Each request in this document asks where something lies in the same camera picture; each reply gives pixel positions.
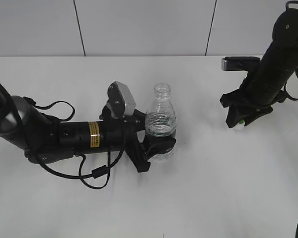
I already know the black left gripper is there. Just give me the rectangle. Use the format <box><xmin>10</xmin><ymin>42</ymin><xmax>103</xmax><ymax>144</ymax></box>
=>
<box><xmin>99</xmin><ymin>106</ymin><xmax>176</xmax><ymax>173</ymax></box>

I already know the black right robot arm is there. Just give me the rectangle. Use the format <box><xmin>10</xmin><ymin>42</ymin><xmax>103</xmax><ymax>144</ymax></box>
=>
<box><xmin>220</xmin><ymin>0</ymin><xmax>298</xmax><ymax>128</ymax></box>

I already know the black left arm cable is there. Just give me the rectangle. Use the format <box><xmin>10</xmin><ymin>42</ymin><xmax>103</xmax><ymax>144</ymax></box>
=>
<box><xmin>22</xmin><ymin>96</ymin><xmax>126</xmax><ymax>190</ymax></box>

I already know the white green bottle cap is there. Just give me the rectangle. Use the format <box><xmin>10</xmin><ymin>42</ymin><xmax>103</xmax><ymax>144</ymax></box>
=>
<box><xmin>233</xmin><ymin>119</ymin><xmax>245</xmax><ymax>130</ymax></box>

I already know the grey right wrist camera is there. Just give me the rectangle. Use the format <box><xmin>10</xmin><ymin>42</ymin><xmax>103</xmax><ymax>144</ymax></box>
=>
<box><xmin>221</xmin><ymin>56</ymin><xmax>260</xmax><ymax>72</ymax></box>

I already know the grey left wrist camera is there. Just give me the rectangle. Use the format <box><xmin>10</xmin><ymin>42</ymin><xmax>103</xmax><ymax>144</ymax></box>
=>
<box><xmin>106</xmin><ymin>81</ymin><xmax>136</xmax><ymax>119</ymax></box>

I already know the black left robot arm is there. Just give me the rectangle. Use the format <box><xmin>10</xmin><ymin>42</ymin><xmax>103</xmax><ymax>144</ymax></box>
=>
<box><xmin>0</xmin><ymin>81</ymin><xmax>176</xmax><ymax>173</ymax></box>

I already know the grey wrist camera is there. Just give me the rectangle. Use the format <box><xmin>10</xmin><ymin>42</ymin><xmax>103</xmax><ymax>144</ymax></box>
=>
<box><xmin>221</xmin><ymin>56</ymin><xmax>260</xmax><ymax>72</ymax></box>
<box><xmin>106</xmin><ymin>81</ymin><xmax>136</xmax><ymax>119</ymax></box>

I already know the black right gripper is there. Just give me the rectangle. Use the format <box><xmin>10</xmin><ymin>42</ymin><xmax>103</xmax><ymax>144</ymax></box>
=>
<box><xmin>220</xmin><ymin>61</ymin><xmax>288</xmax><ymax>128</ymax></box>

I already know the clear cestbon water bottle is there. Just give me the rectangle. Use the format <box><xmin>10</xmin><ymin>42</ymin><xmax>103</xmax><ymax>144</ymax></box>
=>
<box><xmin>145</xmin><ymin>83</ymin><xmax>177</xmax><ymax>164</ymax></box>

